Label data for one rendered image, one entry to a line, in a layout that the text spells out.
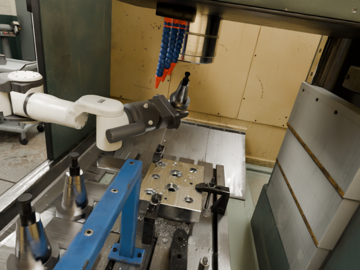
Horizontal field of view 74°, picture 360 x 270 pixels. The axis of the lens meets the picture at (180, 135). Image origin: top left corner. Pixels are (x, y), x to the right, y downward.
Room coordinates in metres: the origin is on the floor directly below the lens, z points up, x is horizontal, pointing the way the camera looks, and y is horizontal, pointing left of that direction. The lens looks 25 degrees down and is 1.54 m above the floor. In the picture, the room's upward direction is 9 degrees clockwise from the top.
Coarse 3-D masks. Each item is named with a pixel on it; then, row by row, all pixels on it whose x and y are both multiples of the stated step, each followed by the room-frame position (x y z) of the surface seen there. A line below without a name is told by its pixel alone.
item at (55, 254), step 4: (52, 240) 0.25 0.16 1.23; (52, 244) 0.24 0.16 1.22; (56, 244) 0.24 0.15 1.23; (52, 248) 0.23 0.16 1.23; (56, 248) 0.24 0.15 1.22; (52, 252) 0.23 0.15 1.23; (56, 252) 0.23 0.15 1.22; (12, 256) 0.21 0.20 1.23; (52, 256) 0.22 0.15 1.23; (56, 256) 0.22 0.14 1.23; (8, 260) 0.21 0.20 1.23; (12, 260) 0.21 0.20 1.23; (48, 260) 0.22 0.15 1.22; (52, 260) 0.22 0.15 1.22; (56, 260) 0.22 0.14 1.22; (8, 264) 0.20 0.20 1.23; (12, 264) 0.20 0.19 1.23; (44, 264) 0.21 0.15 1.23; (48, 264) 0.21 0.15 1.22; (52, 264) 0.22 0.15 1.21; (8, 268) 0.20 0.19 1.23; (12, 268) 0.20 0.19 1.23; (16, 268) 0.20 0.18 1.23; (36, 268) 0.20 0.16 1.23; (40, 268) 0.20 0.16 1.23; (44, 268) 0.20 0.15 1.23; (48, 268) 0.21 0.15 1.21; (52, 268) 0.22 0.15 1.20
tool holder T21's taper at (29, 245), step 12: (36, 216) 0.23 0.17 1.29; (24, 228) 0.21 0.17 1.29; (36, 228) 0.21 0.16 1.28; (24, 240) 0.20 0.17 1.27; (36, 240) 0.21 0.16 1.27; (48, 240) 0.23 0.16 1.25; (24, 252) 0.20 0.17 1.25; (36, 252) 0.21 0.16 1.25; (48, 252) 0.22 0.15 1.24; (24, 264) 0.20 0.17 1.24; (36, 264) 0.20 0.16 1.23
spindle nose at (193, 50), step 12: (192, 24) 0.65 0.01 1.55; (204, 24) 0.65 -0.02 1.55; (216, 24) 0.68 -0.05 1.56; (192, 36) 0.65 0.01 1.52; (204, 36) 0.66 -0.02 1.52; (216, 36) 0.69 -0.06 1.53; (192, 48) 0.65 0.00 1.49; (204, 48) 0.66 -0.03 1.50; (216, 48) 0.70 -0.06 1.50; (180, 60) 0.65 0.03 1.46; (192, 60) 0.65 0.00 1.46; (204, 60) 0.67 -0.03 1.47
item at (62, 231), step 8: (48, 224) 0.28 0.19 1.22; (56, 224) 0.28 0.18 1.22; (64, 224) 0.29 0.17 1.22; (72, 224) 0.29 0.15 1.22; (80, 224) 0.29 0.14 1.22; (48, 232) 0.27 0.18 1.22; (56, 232) 0.27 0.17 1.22; (64, 232) 0.27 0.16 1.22; (72, 232) 0.27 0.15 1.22; (56, 240) 0.26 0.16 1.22; (64, 240) 0.26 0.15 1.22; (72, 240) 0.26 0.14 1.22; (64, 248) 0.25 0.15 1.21
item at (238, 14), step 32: (128, 0) 0.61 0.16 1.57; (160, 0) 0.46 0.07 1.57; (192, 0) 0.41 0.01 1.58; (224, 0) 0.40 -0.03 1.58; (256, 0) 0.40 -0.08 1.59; (288, 0) 0.39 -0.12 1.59; (320, 0) 0.39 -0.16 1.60; (352, 0) 0.39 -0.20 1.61; (320, 32) 0.67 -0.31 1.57; (352, 32) 0.50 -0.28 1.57
